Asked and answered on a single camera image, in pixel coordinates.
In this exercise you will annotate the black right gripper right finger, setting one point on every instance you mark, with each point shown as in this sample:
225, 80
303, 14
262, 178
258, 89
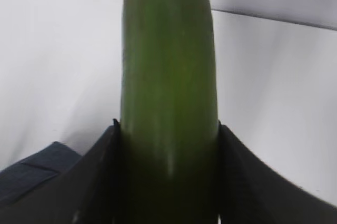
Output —
249, 191

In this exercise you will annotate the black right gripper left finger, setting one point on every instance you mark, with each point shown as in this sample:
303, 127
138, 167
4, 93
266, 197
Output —
85, 193

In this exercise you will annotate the navy blue lunch bag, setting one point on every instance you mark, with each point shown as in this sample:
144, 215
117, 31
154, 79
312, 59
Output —
25, 175

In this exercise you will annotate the green cucumber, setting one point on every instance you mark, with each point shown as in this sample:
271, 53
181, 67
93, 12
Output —
169, 117

